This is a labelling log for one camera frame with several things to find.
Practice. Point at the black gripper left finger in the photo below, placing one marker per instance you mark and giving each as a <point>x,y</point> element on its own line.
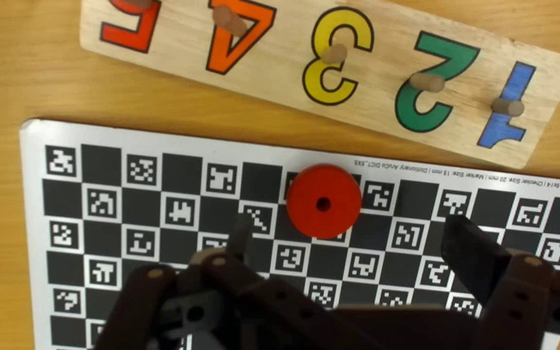
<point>242,239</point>

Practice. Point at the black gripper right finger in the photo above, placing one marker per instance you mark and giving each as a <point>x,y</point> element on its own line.
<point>475,252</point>

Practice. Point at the orange plastic disc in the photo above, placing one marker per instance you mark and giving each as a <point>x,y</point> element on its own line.
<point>323,202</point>

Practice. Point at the blue number one piece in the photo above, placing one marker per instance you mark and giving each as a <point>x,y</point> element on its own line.
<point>506,106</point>

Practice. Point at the black white checkerboard marker board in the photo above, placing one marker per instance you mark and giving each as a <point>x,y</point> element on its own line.
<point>106,165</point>

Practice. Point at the green number two piece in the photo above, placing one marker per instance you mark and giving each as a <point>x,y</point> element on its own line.
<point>426,81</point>

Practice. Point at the orange number four piece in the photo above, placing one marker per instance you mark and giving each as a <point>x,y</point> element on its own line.
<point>218,58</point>

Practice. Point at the wooden number puzzle board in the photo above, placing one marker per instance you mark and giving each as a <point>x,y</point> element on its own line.
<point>281,38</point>

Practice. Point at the yellow number three piece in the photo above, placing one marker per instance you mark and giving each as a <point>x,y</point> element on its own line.
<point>335,52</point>

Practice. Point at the red number five piece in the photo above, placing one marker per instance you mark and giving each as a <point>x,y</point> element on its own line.
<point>141,38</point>

